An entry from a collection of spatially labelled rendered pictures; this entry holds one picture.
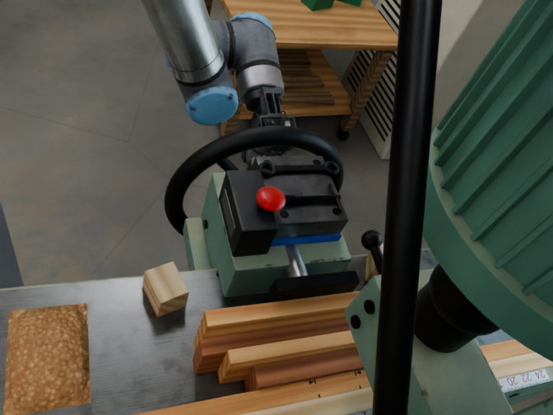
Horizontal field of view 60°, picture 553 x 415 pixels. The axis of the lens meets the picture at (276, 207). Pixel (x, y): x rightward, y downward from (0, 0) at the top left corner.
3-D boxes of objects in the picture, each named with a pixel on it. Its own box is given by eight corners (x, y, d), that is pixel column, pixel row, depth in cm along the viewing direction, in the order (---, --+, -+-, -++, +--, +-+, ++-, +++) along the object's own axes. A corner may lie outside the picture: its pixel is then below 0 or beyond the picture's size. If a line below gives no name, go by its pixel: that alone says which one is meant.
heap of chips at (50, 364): (86, 303, 49) (85, 294, 47) (90, 403, 43) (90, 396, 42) (9, 311, 46) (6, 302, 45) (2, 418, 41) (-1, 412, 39)
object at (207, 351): (395, 325, 57) (415, 306, 54) (401, 338, 56) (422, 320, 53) (192, 358, 48) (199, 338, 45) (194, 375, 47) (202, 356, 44)
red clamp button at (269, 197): (279, 189, 50) (281, 184, 49) (286, 212, 48) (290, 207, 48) (252, 191, 49) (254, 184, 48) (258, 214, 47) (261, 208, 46)
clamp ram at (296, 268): (310, 264, 59) (336, 221, 52) (330, 320, 55) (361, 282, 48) (240, 271, 56) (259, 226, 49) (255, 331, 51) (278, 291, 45)
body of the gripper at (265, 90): (262, 145, 85) (252, 84, 88) (248, 162, 93) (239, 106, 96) (301, 144, 88) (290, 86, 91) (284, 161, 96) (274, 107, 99)
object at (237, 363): (374, 343, 55) (396, 322, 51) (378, 355, 54) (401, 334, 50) (216, 370, 48) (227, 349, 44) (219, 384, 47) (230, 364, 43)
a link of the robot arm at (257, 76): (231, 87, 97) (275, 89, 101) (234, 109, 96) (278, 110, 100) (243, 63, 89) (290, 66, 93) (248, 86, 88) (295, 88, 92)
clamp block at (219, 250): (299, 211, 68) (320, 169, 62) (328, 296, 61) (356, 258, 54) (197, 216, 63) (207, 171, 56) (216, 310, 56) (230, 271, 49)
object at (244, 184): (313, 175, 61) (327, 145, 56) (341, 249, 55) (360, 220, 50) (211, 178, 56) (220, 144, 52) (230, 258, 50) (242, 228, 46)
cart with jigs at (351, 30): (305, 65, 248) (353, -61, 200) (351, 144, 219) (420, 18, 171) (180, 65, 221) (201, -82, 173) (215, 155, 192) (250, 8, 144)
